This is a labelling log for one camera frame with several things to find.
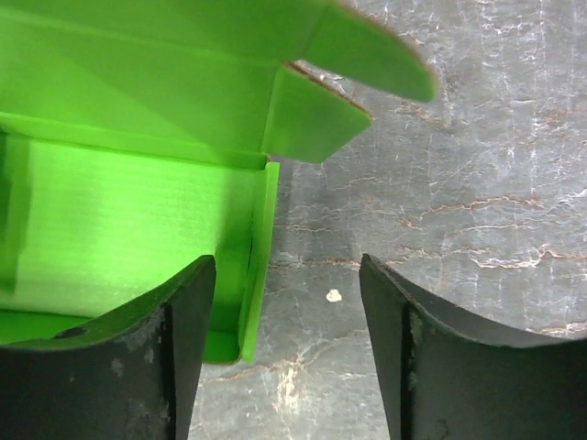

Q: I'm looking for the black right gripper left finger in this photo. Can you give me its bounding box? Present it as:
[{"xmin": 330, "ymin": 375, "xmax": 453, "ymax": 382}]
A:
[{"xmin": 1, "ymin": 255, "xmax": 216, "ymax": 439}]

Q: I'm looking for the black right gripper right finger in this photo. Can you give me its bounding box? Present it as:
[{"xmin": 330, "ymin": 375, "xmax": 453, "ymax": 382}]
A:
[{"xmin": 360, "ymin": 255, "xmax": 586, "ymax": 439}]

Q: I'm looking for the green paper box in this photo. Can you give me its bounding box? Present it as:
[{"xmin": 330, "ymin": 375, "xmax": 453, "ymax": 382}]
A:
[{"xmin": 1, "ymin": 1, "xmax": 436, "ymax": 363}]

